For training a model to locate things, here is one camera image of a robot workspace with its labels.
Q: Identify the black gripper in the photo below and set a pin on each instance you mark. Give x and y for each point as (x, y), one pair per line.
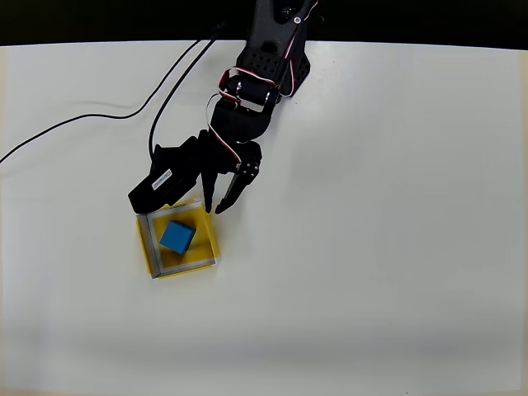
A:
(217, 162)

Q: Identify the blue cube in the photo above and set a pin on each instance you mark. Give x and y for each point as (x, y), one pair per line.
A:
(177, 236)

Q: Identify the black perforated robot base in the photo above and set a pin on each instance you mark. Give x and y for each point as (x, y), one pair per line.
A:
(301, 70)

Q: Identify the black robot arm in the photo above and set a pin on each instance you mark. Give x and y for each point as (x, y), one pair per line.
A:
(268, 33)

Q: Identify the yellow square tray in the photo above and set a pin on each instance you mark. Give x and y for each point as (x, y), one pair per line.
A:
(144, 243)

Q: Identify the black wrist camera with label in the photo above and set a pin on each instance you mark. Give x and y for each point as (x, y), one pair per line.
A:
(165, 181)

